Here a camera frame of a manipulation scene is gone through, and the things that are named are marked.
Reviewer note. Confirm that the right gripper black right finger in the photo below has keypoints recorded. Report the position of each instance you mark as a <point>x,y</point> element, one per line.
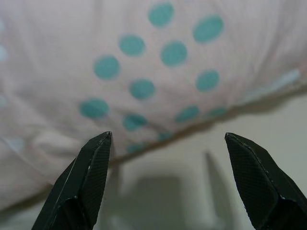
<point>259,187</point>

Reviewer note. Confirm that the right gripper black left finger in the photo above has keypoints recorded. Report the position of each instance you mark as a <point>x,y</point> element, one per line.
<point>84,182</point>

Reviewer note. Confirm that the pink patterned pillow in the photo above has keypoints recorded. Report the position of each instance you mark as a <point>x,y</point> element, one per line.
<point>144,60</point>

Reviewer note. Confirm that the beige mattress bed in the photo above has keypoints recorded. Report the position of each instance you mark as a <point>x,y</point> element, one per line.
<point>180,187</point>

